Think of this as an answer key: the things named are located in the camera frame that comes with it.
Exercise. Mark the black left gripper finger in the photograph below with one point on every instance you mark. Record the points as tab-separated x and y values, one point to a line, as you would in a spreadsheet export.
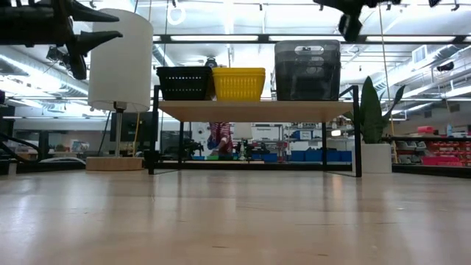
95	40
88	13

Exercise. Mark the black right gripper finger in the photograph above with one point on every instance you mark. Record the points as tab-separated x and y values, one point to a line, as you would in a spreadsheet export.
350	28

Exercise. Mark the translucent gray plastic bin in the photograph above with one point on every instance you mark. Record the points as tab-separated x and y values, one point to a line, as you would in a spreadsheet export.
307	81

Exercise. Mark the black plastic basket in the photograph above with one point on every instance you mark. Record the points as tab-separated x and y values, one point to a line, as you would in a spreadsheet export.
184	84

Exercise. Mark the yellow plastic basket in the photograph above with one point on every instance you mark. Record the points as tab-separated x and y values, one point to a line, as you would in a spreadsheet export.
239	84

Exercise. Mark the white shade lamp wooden base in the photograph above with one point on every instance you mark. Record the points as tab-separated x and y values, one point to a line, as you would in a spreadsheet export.
121	73

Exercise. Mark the ceiling air vent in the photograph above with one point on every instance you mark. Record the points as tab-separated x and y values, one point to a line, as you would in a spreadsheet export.
419	54

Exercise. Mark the snake plant in white pot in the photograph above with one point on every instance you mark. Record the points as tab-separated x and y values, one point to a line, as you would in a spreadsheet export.
369	110

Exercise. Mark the black monitor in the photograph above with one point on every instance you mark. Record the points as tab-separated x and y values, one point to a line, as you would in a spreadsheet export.
129	127

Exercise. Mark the black dome ceiling fixture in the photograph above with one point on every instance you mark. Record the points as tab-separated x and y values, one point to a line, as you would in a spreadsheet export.
445	66

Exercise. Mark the pink object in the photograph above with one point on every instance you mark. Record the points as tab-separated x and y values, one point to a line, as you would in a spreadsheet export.
425	129

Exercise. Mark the blue storage bin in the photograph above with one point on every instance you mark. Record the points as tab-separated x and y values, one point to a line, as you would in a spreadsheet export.
269	158
307	156

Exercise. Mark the white machine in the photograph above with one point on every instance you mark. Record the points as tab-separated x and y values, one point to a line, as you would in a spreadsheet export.
200	136

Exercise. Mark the small white background lamp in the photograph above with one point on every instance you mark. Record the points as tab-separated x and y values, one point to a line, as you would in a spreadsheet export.
243	131

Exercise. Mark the person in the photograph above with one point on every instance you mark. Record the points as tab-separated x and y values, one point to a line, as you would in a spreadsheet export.
221	134

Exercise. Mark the rack with red bins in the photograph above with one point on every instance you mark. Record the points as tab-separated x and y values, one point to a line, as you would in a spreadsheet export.
441	160

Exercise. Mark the wooden shelf with black frame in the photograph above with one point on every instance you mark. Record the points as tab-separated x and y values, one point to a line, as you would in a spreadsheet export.
257	111

